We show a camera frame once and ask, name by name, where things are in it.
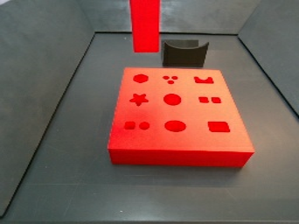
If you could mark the red rectangular gripper bar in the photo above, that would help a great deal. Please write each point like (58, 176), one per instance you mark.
(146, 21)

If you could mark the black arch block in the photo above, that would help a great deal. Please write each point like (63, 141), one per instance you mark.
(185, 53)

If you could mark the red shape sorting box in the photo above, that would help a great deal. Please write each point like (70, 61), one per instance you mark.
(177, 119)

